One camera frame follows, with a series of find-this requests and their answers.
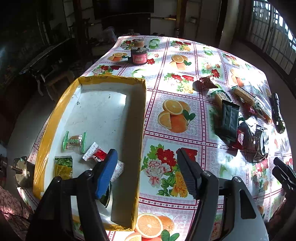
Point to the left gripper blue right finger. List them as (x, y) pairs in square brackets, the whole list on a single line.
[(191, 172)]

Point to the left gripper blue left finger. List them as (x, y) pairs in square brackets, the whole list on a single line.
[(103, 173)]

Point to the red white snack packet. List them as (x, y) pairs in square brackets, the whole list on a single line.
[(98, 154)]

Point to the green small snack packet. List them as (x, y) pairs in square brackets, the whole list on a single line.
[(105, 199)]

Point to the green-ended round candy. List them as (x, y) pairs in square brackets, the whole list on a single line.
[(74, 141)]

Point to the silver foil snack bag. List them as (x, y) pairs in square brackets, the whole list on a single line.
[(255, 138)]

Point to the yellow green snack packet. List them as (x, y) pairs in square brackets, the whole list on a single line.
[(63, 167)]

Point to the red small snack packet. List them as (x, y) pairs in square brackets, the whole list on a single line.
[(238, 144)]

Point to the dark green snack pack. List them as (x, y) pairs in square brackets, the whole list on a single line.
[(228, 122)]

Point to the orange cracker pack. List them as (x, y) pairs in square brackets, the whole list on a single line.
[(263, 110)]

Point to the green cracker pack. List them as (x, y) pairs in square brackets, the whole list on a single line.
[(218, 95)]

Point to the green wafer pack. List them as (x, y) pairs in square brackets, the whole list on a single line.
[(246, 96)]

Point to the dark red foil snack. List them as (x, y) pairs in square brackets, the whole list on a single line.
[(207, 83)]

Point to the green snack by flashlight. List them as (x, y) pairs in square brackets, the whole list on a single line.
[(280, 126)]

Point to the black flashlight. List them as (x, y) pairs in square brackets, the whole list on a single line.
[(275, 104)]

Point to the yellow-taped white box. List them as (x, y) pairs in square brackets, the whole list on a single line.
[(106, 110)]

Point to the small red candy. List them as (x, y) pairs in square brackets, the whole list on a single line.
[(248, 109)]

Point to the floral fruit tablecloth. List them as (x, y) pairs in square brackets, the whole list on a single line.
[(178, 114)]

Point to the brass electric motor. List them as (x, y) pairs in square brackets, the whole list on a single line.
[(24, 172)]

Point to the red-labelled dark jar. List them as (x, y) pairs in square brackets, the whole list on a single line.
[(138, 52)]

